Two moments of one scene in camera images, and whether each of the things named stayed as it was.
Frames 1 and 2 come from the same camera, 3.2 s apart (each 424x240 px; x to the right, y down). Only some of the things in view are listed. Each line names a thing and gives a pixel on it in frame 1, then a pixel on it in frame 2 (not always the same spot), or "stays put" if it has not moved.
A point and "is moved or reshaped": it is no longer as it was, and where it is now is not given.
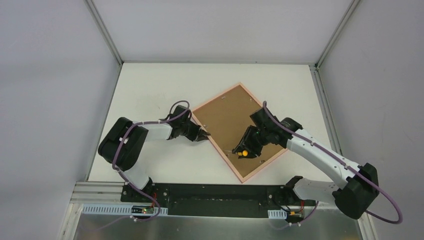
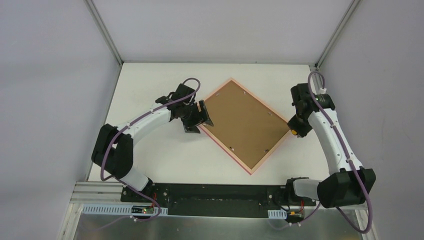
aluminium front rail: (87, 192) stays put
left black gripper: (195, 132) → (196, 116)
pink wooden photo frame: (226, 119) is moved or reshaped
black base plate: (214, 200) stays put
